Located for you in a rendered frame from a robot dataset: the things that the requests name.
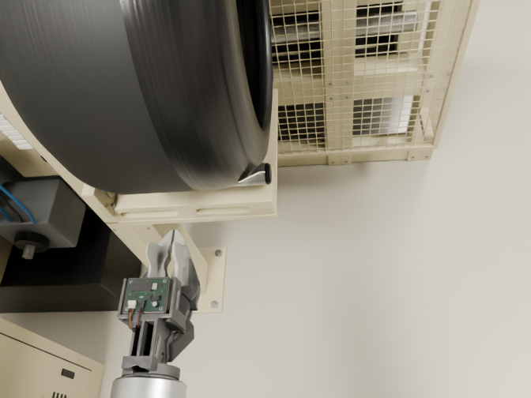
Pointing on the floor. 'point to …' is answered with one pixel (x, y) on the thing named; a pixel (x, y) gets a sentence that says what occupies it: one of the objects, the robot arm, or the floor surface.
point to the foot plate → (205, 306)
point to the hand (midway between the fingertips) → (175, 240)
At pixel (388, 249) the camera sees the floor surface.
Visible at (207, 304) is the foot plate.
